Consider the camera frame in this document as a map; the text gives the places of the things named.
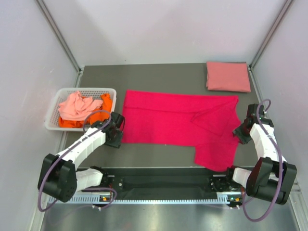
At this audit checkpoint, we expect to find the magenta t shirt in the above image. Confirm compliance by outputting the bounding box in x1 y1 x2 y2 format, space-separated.
123 90 240 172

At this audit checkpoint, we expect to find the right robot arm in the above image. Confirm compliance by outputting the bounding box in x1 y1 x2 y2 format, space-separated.
224 104 297 205

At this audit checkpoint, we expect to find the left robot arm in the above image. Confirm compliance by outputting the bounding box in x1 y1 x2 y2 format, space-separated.
38 112 125 203

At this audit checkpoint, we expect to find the orange t shirt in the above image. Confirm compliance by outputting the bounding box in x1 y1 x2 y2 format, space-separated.
58 93 113 128

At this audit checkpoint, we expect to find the light pink t shirt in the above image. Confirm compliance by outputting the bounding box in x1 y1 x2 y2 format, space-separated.
58 91 103 121

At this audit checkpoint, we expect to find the folded salmon pink t shirt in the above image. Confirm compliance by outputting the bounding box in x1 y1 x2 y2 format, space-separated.
206 62 251 93

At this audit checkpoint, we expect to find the white plastic basket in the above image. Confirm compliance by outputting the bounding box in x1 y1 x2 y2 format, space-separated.
45 88 117 132

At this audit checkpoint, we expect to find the aluminium frame rail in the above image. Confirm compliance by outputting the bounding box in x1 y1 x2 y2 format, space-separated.
249 0 295 69
35 0 81 73

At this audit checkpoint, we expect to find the left aluminium frame rail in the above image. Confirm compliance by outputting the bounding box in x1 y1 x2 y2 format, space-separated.
35 0 81 73

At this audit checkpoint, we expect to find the slotted cable duct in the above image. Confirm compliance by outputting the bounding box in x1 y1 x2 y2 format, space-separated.
48 194 244 205

